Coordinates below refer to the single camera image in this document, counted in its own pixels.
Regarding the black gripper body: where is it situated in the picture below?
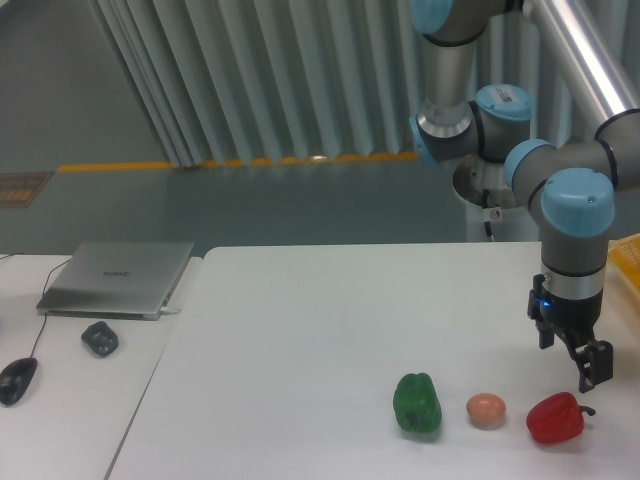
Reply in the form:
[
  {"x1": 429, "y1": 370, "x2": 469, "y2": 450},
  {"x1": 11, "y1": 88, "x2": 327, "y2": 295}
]
[{"x1": 527, "y1": 270, "x2": 605, "y2": 339}]

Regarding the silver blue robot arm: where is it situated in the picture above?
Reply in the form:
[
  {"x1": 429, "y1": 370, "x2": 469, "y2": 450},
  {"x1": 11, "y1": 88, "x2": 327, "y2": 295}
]
[{"x1": 410, "y1": 1, "x2": 639, "y2": 392}]

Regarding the red bell pepper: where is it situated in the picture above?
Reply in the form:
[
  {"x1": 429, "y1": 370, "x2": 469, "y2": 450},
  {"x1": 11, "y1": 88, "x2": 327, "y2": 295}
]
[{"x1": 526, "y1": 392, "x2": 596, "y2": 445}]

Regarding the yellow plastic basket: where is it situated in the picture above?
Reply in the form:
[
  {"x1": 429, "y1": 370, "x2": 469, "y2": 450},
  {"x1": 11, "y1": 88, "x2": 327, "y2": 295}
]
[{"x1": 608, "y1": 233, "x2": 640, "y2": 298}]

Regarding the brown egg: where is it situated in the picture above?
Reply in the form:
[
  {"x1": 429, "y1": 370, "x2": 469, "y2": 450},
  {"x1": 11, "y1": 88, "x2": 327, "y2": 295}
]
[{"x1": 466, "y1": 392, "x2": 506, "y2": 427}]

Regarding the green bell pepper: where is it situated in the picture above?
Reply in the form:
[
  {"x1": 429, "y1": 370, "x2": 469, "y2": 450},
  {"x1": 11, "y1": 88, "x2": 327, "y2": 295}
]
[{"x1": 392, "y1": 372, "x2": 442, "y2": 434}]

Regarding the white folding partition screen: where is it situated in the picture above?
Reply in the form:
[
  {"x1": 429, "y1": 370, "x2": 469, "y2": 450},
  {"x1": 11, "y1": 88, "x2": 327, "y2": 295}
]
[{"x1": 87, "y1": 0, "x2": 640, "y2": 167}]

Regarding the silver closed laptop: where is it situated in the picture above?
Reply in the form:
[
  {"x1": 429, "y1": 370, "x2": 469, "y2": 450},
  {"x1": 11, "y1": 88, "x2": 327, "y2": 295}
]
[{"x1": 37, "y1": 242, "x2": 194, "y2": 320}]

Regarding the small black plastic object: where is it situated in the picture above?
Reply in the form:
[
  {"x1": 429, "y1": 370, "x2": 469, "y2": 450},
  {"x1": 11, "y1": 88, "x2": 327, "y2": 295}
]
[{"x1": 81, "y1": 321, "x2": 119, "y2": 358}]

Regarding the black computer mouse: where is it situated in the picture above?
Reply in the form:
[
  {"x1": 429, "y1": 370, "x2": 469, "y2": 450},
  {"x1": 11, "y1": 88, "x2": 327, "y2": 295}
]
[{"x1": 0, "y1": 357, "x2": 38, "y2": 406}]

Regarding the black pedestal cable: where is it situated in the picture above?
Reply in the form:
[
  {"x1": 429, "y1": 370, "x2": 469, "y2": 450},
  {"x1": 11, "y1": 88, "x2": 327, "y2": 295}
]
[{"x1": 480, "y1": 188, "x2": 497, "y2": 243}]

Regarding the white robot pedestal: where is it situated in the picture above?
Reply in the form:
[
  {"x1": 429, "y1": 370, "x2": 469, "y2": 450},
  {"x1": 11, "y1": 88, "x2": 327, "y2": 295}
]
[{"x1": 453, "y1": 155, "x2": 539, "y2": 242}]

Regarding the black mouse cable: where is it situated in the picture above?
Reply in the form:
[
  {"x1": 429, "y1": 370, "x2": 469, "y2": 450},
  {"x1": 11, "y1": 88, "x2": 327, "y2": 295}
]
[{"x1": 0, "y1": 252, "x2": 74, "y2": 360}]

